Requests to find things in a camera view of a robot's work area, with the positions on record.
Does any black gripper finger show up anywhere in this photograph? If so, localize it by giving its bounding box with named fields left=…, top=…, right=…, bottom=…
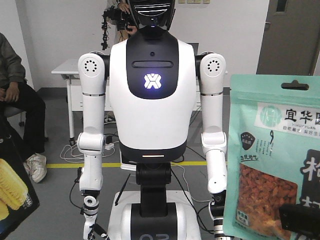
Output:
left=279, top=203, right=320, bottom=233

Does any teal goji berry pouch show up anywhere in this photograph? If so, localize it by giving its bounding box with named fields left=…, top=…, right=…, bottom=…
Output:
left=223, top=75, right=320, bottom=240

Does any black Franzzi cookie box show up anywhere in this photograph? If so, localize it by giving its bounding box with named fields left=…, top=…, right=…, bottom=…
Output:
left=0, top=120, right=40, bottom=240

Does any grey brown door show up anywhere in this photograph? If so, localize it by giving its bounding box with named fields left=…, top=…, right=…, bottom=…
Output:
left=256, top=0, right=320, bottom=76

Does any white black humanoid robot torso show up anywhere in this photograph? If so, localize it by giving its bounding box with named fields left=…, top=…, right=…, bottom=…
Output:
left=109, top=0, right=196, bottom=185

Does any white folding table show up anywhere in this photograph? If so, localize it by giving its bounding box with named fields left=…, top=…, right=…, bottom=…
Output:
left=51, top=58, right=113, bottom=146

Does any seated person in grey jacket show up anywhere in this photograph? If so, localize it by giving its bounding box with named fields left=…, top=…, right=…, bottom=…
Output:
left=0, top=34, right=47, bottom=183

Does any person holding camera rig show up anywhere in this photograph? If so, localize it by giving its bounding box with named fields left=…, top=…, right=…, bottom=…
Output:
left=101, top=0, right=137, bottom=50

